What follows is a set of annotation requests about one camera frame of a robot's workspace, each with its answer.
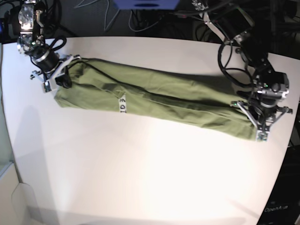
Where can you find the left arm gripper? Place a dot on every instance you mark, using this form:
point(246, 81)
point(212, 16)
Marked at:
point(262, 112)

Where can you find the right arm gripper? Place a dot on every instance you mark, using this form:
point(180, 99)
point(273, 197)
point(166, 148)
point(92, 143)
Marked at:
point(51, 66)

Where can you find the green T-shirt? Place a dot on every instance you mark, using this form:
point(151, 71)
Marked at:
point(199, 100)

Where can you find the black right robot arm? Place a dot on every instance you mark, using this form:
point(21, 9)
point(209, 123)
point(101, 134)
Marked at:
point(31, 40)

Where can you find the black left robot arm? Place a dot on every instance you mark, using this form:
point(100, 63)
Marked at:
point(240, 57)

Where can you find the blue box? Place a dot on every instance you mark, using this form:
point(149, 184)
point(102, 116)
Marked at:
point(146, 4)

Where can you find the black OpenArm base box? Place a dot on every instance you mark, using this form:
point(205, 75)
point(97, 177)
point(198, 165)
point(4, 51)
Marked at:
point(283, 205)

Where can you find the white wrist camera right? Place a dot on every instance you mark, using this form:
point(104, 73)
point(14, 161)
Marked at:
point(49, 86)

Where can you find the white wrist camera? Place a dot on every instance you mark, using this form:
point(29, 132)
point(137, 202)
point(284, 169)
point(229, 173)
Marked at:
point(49, 86)
point(261, 136)

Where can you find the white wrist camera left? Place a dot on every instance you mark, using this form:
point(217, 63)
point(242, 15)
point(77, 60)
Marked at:
point(261, 136)

